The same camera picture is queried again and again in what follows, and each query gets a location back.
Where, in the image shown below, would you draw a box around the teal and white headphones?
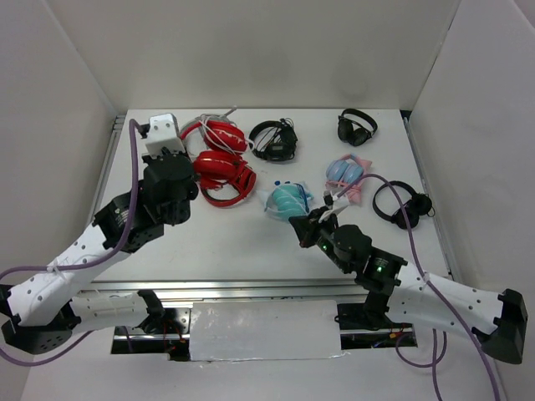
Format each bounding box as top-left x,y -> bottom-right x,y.
257,180 -> 314,222

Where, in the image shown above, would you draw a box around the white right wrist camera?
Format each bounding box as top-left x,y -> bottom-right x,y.
308,190 -> 350,223

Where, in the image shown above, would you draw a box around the pink and blue headphones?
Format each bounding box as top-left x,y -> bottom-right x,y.
325,154 -> 372,190

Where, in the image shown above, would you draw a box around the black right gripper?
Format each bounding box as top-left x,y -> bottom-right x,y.
288,205 -> 352,273

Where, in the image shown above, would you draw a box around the red and black headphones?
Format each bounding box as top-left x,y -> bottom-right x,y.
200,166 -> 257,208

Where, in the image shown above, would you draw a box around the grey white headphones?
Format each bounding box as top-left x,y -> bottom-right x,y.
179,105 -> 237,140

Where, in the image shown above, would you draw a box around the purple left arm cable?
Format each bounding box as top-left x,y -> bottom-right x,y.
0,119 -> 145,367

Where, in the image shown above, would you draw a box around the silver foil covered plate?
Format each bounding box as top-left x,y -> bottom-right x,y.
189,300 -> 342,362

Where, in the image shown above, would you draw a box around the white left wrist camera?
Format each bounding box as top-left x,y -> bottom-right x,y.
139,113 -> 186,159

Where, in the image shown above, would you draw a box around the aluminium front rail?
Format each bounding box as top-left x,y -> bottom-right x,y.
94,278 -> 368,301

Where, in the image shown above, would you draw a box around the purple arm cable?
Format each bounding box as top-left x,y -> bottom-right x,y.
0,119 -> 145,367
334,173 -> 502,401

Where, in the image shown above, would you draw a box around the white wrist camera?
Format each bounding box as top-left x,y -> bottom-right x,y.
308,190 -> 350,223
139,113 -> 186,159

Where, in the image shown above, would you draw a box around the black folded headphones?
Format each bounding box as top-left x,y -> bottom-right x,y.
337,109 -> 378,147

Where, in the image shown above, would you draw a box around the black headphones with display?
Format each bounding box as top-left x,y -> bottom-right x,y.
248,118 -> 298,162

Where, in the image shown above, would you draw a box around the red headphones with white cable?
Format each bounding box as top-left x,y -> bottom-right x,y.
179,119 -> 254,189

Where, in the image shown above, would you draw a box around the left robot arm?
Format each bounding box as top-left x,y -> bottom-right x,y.
1,148 -> 198,355

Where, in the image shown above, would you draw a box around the black on-ear headphones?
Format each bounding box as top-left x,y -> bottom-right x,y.
372,180 -> 435,230

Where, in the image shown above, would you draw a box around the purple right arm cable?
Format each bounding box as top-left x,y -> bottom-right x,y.
334,173 -> 502,401

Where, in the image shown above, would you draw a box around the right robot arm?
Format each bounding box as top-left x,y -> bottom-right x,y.
289,215 -> 528,364

